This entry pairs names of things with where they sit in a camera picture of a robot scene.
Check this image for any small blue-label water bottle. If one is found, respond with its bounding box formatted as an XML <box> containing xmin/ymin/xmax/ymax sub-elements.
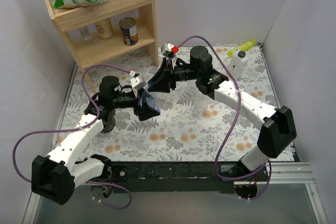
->
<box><xmin>140</xmin><ymin>84</ymin><xmax>156</xmax><ymax>110</ymax></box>

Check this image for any clear bottle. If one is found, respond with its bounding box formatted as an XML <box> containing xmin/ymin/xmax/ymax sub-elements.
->
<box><xmin>79</xmin><ymin>26</ymin><xmax>91</xmax><ymax>41</ymax></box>
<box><xmin>193</xmin><ymin>91</ymin><xmax>209</xmax><ymax>116</ymax></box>

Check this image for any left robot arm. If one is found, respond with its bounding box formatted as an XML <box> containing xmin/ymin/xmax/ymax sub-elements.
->
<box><xmin>31</xmin><ymin>74</ymin><xmax>160</xmax><ymax>205</ymax></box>

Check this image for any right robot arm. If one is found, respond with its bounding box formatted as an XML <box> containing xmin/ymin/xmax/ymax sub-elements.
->
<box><xmin>149</xmin><ymin>44</ymin><xmax>297</xmax><ymax>181</ymax></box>

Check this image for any white bottle black cap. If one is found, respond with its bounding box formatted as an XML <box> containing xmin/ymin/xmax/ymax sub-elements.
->
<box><xmin>228</xmin><ymin>50</ymin><xmax>248</xmax><ymax>79</ymax></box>

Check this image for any yellow squeeze bottle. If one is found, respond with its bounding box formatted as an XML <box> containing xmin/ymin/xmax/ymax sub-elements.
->
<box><xmin>227</xmin><ymin>40</ymin><xmax>257</xmax><ymax>58</ymax></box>

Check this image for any clear bottle on shelf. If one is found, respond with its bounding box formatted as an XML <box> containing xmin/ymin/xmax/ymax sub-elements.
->
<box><xmin>79</xmin><ymin>26</ymin><xmax>91</xmax><ymax>41</ymax></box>

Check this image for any toilet paper roll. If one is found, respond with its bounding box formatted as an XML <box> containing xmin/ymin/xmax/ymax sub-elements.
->
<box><xmin>101</xmin><ymin>109</ymin><xmax>116</xmax><ymax>133</ymax></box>

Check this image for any floral table mat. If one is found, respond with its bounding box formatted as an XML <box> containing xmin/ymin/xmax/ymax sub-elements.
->
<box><xmin>61</xmin><ymin>46</ymin><xmax>278</xmax><ymax>162</ymax></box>

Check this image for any tin can with label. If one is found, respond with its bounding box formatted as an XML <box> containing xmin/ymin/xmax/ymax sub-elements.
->
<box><xmin>119</xmin><ymin>17</ymin><xmax>139</xmax><ymax>46</ymax></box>

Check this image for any beige cup on shelf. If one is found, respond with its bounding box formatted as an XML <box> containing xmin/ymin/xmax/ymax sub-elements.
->
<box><xmin>95</xmin><ymin>18</ymin><xmax>114</xmax><ymax>39</ymax></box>

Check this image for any wooden shelf unit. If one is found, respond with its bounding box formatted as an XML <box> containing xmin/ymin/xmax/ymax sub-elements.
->
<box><xmin>43</xmin><ymin>0</ymin><xmax>160</xmax><ymax>92</ymax></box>

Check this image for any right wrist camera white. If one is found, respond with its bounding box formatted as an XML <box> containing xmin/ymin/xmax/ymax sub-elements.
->
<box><xmin>161</xmin><ymin>43</ymin><xmax>179</xmax><ymax>59</ymax></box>

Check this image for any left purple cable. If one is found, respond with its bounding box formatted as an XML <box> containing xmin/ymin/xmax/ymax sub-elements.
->
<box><xmin>12</xmin><ymin>63</ymin><xmax>139</xmax><ymax>210</ymax></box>

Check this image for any purple cable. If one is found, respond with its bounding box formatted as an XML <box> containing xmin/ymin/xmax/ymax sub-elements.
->
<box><xmin>172</xmin><ymin>35</ymin><xmax>272</xmax><ymax>200</ymax></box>
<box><xmin>12</xmin><ymin>63</ymin><xmax>139</xmax><ymax>210</ymax></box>

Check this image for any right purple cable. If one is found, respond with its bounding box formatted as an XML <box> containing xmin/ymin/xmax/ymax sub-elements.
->
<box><xmin>172</xmin><ymin>35</ymin><xmax>272</xmax><ymax>200</ymax></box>

